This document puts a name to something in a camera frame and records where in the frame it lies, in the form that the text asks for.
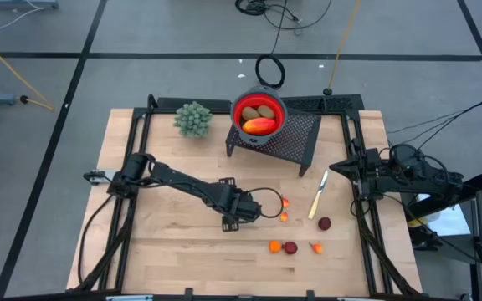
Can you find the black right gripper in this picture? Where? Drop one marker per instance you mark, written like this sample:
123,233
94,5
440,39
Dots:
364,171

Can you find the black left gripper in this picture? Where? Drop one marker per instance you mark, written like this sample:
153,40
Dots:
241,205

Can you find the small orange peach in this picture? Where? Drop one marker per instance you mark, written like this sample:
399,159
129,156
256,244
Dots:
285,203
283,217

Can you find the orange tangerine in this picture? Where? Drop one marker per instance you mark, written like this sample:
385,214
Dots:
275,246

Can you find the dark red plum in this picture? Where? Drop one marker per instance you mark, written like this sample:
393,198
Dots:
290,247
324,223

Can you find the red collapsible bowl grey rim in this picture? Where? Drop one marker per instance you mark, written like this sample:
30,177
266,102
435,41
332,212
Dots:
259,141

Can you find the red yellow mango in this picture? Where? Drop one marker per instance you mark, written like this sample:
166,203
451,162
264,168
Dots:
259,126

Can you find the brown kiwi fruit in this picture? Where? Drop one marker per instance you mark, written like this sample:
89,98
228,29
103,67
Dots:
266,111
250,113

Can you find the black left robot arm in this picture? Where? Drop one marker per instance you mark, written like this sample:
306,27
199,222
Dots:
182,182

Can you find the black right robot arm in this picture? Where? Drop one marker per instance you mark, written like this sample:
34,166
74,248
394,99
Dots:
416,180

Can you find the small orange fruit with stem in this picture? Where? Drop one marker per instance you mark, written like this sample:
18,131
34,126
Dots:
317,248

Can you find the black perforated metal shelf riser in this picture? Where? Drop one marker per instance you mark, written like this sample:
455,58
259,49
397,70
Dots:
304,129

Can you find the black perforated panel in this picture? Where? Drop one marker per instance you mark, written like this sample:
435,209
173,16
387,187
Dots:
341,102

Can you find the green artificial succulent plant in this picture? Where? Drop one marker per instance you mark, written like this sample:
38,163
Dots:
193,120

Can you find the black table clamp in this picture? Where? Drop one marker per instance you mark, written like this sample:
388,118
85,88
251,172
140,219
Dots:
310,293
188,292

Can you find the black desk foot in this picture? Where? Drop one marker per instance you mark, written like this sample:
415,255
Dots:
423,240

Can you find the black flat bar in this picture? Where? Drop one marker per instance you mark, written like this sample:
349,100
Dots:
195,103

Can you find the black desk beam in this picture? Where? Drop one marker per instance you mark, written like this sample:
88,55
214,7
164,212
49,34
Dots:
471,188

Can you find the grey floor stand base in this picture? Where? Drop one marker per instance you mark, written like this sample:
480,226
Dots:
19,4

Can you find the silver aluminium bracket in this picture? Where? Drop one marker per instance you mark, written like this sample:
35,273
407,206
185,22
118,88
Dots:
352,299
128,298

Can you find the black aluminium table frame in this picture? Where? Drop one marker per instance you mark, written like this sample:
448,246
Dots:
140,113

